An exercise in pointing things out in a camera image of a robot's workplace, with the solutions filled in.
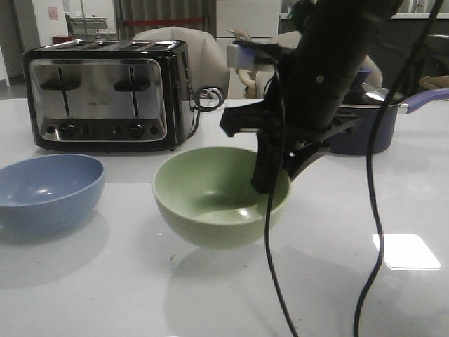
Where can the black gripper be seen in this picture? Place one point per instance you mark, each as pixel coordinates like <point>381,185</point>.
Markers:
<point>278,142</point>

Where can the green bowl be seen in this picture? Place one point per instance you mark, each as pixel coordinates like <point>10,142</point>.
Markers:
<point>206,197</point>

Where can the blue bowl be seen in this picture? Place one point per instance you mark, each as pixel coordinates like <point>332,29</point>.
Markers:
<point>51,193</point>

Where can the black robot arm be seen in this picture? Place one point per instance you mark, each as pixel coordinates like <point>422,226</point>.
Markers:
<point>298,113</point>

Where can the dark blue saucepan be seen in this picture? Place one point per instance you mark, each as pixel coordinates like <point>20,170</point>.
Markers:
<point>355,141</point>

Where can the beige office chair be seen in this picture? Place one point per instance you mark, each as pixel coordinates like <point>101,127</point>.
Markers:
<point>246,77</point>

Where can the glass lid with blue knob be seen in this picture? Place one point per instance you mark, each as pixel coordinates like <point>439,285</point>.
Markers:
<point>362,93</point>

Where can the beige armchair on right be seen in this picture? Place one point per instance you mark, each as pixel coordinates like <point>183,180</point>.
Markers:
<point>290,40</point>

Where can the beige armchair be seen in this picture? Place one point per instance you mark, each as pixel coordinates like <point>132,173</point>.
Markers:
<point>207,65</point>
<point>290,40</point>

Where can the beige armchair on left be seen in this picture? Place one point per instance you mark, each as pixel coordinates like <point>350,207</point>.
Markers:
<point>207,65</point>

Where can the white cabinet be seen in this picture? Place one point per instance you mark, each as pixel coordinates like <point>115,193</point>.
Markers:
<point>258,18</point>

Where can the red barrier belt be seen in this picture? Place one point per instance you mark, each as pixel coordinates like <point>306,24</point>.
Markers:
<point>163,22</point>

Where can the black and chrome four-slot toaster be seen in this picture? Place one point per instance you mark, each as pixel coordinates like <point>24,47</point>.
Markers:
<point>110,95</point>

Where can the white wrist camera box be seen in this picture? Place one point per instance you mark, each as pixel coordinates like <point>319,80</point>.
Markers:
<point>241,55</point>

